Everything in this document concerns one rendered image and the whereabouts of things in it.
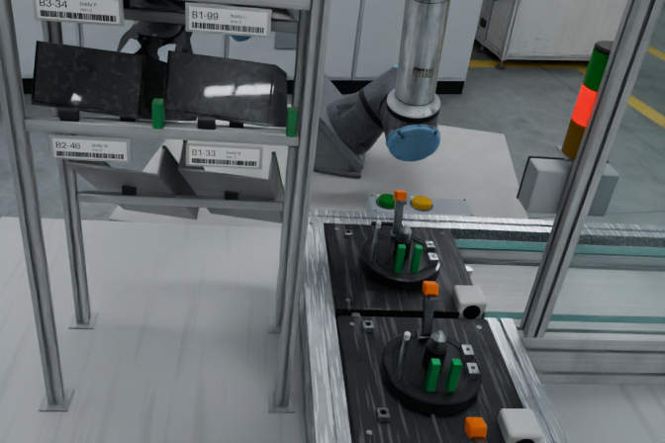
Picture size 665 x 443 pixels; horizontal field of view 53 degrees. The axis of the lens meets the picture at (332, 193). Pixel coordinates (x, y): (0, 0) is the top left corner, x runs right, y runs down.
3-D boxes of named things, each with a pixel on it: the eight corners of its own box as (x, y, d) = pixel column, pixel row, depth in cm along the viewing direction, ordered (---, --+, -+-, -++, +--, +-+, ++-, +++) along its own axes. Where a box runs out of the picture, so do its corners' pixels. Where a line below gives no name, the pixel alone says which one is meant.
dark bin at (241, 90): (211, 116, 109) (216, 70, 108) (291, 127, 108) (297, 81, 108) (160, 112, 81) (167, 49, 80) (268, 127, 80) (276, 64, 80)
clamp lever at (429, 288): (418, 330, 98) (422, 280, 97) (430, 330, 99) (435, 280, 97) (424, 339, 95) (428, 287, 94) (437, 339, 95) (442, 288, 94)
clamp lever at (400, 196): (390, 231, 120) (393, 189, 119) (401, 231, 120) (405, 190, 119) (394, 235, 116) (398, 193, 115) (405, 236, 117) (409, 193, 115)
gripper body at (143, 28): (184, 78, 112) (205, 30, 119) (174, 40, 105) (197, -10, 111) (141, 72, 113) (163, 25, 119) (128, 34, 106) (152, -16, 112)
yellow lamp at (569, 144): (555, 144, 96) (565, 113, 93) (589, 146, 96) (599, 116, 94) (569, 161, 91) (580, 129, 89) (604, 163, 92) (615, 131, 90)
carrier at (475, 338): (335, 324, 104) (345, 260, 98) (485, 328, 107) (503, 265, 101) (353, 458, 84) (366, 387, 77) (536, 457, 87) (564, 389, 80)
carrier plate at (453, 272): (324, 231, 126) (325, 221, 125) (447, 236, 129) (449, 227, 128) (334, 318, 106) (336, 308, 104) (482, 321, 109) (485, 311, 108)
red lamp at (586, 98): (565, 113, 93) (576, 79, 91) (600, 115, 94) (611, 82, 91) (580, 129, 89) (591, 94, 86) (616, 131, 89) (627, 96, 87)
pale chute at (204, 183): (210, 213, 120) (214, 189, 122) (282, 223, 120) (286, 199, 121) (176, 169, 93) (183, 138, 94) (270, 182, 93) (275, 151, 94)
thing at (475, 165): (199, 100, 199) (199, 91, 198) (501, 142, 197) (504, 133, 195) (109, 229, 139) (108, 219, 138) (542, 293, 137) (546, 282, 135)
